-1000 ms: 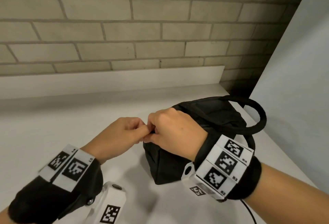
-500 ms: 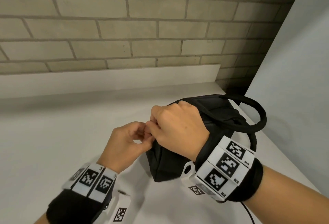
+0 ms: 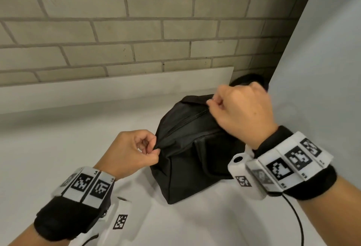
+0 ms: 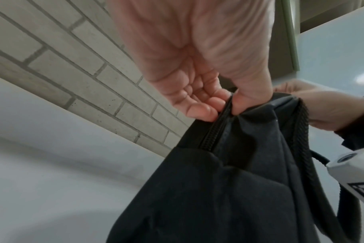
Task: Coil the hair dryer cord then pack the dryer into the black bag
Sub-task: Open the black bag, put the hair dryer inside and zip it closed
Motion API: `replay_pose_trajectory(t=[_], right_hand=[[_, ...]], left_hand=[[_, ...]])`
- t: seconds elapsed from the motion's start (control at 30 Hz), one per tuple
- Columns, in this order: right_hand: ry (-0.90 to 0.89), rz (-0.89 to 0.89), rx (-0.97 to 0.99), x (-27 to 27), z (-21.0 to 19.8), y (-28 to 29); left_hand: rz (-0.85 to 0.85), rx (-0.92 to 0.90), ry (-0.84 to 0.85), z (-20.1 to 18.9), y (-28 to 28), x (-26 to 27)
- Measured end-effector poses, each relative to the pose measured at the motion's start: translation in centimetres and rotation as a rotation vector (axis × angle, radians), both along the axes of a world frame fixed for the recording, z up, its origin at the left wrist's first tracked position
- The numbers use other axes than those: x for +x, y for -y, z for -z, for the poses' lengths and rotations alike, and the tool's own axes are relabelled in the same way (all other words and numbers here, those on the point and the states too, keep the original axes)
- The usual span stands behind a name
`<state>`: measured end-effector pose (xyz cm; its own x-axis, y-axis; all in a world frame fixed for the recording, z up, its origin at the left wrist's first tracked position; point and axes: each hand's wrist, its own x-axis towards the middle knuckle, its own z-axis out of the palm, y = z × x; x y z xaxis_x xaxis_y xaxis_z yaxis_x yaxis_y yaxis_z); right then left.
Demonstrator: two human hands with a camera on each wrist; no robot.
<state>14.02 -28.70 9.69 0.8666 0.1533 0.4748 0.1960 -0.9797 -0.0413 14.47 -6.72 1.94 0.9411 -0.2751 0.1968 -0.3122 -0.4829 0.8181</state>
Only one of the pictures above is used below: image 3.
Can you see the person's left hand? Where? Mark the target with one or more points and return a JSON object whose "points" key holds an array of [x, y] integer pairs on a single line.
{"points": [[127, 155]]}

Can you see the person's right hand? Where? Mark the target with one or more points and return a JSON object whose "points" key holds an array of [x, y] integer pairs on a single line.
{"points": [[245, 113]]}

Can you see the black fabric bag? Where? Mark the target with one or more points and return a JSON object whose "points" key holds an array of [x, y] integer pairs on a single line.
{"points": [[191, 147]]}

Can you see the person's right forearm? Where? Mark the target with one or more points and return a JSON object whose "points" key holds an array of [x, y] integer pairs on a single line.
{"points": [[335, 217]]}

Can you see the person's left forearm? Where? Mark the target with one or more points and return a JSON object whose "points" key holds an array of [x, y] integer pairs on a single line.
{"points": [[31, 237]]}

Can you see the black wristband with marker tags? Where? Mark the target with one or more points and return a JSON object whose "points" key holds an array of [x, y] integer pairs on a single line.
{"points": [[316, 186], [65, 217]]}

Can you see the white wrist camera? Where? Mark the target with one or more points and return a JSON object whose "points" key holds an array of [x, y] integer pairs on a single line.
{"points": [[121, 221], [244, 176]]}

